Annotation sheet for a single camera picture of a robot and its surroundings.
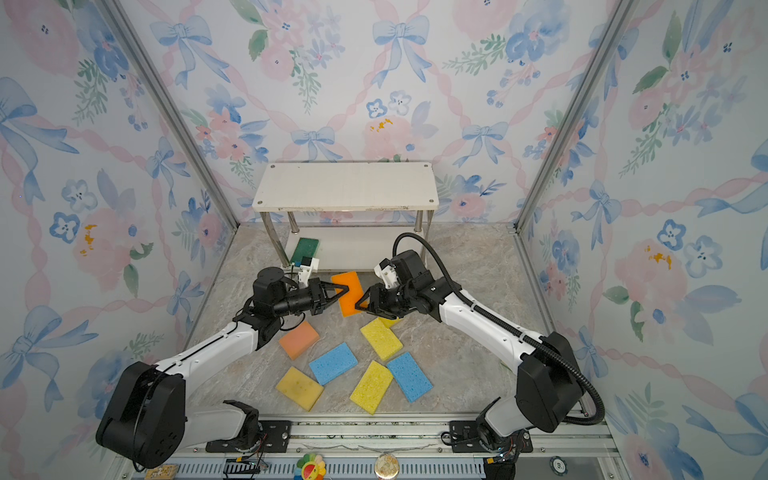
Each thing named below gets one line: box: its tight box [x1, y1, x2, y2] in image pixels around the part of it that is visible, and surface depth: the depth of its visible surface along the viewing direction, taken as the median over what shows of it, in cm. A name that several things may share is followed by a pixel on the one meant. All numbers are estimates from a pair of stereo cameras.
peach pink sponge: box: [279, 321, 320, 360], surface depth 89 cm
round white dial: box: [549, 456, 568, 476], surface depth 72 cm
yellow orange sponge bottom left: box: [275, 366, 324, 412], surface depth 82 cm
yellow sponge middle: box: [360, 317, 403, 361], surface depth 92 cm
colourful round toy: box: [294, 453, 327, 480], surface depth 70 cm
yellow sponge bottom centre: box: [350, 360, 393, 415], surface depth 82 cm
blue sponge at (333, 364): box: [309, 342, 358, 386], surface depth 85 cm
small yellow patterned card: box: [144, 464, 178, 480], surface depth 70 cm
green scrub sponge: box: [290, 237, 319, 263], surface depth 105 cm
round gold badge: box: [374, 453, 400, 479], surface depth 72 cm
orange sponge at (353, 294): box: [331, 271, 369, 317], surface depth 78 cm
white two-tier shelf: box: [252, 161, 440, 271], surface depth 86 cm
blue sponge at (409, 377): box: [386, 352, 434, 403], surface depth 83 cm
